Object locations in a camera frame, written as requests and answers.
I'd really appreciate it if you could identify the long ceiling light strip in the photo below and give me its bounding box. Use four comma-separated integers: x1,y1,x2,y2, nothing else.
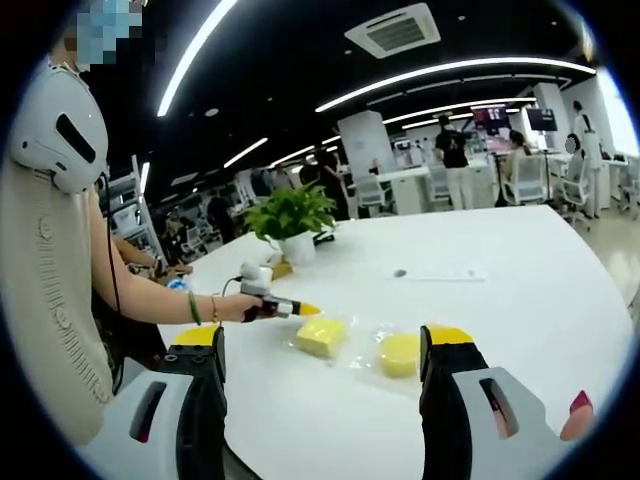
156,0,239,118

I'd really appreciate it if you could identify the person's right hand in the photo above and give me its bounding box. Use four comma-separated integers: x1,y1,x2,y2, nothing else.
559,389,597,442

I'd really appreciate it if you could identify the white chest device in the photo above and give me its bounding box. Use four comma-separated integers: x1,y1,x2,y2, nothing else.
9,64,110,195

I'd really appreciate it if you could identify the black device cable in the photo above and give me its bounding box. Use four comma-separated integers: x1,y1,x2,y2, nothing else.
96,171,125,397

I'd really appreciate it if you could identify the clear plastic wrapper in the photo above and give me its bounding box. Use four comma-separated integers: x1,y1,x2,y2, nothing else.
348,323,426,387
283,311,357,367

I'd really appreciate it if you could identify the curved ceiling light strip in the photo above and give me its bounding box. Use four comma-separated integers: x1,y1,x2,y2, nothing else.
314,56,597,113

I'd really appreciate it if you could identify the black wall monitor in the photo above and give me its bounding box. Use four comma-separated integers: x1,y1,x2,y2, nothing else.
525,107,557,132

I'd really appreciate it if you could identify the cream knit vest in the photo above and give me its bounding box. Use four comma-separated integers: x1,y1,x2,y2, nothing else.
0,164,117,447

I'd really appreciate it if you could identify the square yellow silicone block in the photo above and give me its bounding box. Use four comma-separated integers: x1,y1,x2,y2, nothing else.
295,316,349,359

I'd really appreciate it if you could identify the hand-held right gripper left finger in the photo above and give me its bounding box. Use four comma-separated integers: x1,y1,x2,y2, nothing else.
87,324,229,480

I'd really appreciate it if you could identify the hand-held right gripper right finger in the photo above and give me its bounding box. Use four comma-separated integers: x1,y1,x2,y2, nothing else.
418,323,566,480

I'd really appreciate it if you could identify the person's left hand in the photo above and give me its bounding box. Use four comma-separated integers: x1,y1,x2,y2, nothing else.
218,293,262,324

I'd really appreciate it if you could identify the round yellow silicone block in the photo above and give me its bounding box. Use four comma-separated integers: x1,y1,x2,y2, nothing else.
379,333,422,379

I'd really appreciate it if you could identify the ceiling air conditioner unit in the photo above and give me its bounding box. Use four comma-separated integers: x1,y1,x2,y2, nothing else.
344,3,442,60

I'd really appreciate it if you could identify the potted green plant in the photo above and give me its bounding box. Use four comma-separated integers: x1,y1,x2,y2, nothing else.
241,182,337,265

